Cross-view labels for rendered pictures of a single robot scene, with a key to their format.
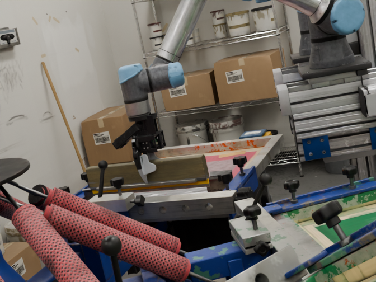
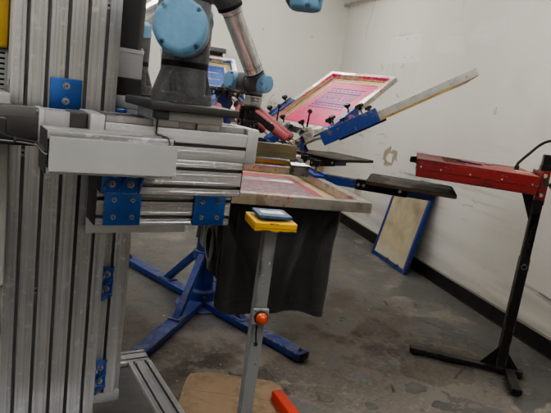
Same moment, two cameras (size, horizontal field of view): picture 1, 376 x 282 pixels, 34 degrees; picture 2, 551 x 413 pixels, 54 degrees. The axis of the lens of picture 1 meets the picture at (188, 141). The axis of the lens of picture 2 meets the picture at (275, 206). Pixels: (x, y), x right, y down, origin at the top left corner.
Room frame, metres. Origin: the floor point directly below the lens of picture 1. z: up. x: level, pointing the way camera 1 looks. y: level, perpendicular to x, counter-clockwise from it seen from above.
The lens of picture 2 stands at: (3.80, -1.29, 1.30)
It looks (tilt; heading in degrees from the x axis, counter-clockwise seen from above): 11 degrees down; 140
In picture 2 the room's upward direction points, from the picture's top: 8 degrees clockwise
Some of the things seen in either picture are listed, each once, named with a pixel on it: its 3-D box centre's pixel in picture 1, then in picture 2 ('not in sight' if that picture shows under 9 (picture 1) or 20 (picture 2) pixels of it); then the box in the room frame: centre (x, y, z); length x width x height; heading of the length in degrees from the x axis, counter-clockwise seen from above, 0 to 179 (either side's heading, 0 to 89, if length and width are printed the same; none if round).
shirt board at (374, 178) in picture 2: not in sight; (330, 177); (1.68, 0.86, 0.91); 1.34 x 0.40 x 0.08; 37
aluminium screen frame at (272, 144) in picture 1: (181, 175); (263, 180); (2.11, 0.05, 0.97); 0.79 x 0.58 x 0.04; 157
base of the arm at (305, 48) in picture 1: (315, 40); (183, 82); (2.57, -0.61, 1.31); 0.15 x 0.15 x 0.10
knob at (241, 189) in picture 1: (240, 201); not in sight; (1.56, -0.11, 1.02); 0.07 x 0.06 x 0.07; 157
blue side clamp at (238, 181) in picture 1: (237, 191); not in sight; (1.79, -0.12, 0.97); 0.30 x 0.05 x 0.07; 157
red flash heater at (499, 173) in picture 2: not in sight; (475, 172); (2.27, 1.32, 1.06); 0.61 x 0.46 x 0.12; 37
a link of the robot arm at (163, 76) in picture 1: (164, 76); (240, 81); (1.90, 0.03, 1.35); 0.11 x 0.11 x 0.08; 7
